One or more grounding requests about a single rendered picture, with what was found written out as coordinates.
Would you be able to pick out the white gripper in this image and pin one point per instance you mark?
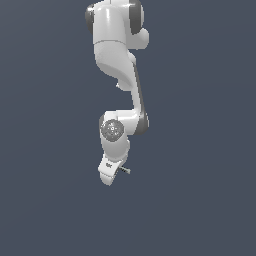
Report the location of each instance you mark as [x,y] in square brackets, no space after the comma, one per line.
[108,170]

